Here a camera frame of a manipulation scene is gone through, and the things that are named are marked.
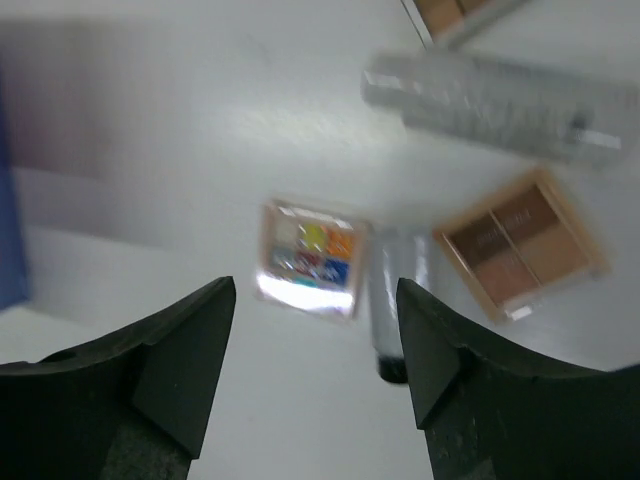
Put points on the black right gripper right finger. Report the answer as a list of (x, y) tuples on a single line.
[(492, 409)]

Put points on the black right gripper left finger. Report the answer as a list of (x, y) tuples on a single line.
[(132, 404)]

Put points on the clear tube with black cap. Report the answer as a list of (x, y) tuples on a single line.
[(395, 254)]

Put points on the colourful eyeshadow palette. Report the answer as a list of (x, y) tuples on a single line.
[(311, 260)]

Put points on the clear lip gloss tube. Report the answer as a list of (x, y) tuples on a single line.
[(531, 110)]

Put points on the purple blue drawer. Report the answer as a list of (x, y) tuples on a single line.
[(14, 272)]

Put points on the square blush palette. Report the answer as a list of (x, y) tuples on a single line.
[(519, 243)]

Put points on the long brown eyeshadow palette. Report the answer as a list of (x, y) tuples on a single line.
[(451, 23)]

